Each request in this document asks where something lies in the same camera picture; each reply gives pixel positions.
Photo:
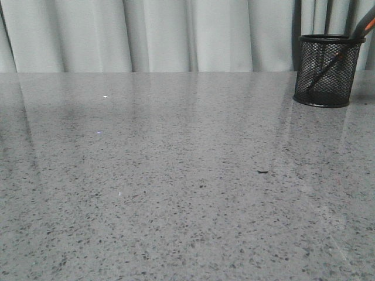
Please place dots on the grey orange handled scissors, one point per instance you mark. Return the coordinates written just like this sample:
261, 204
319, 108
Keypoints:
365, 25

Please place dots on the black mesh pen bucket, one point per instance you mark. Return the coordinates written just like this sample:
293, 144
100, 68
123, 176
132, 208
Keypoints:
333, 90

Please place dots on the light grey curtain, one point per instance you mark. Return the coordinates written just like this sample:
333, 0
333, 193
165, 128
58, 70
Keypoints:
165, 36

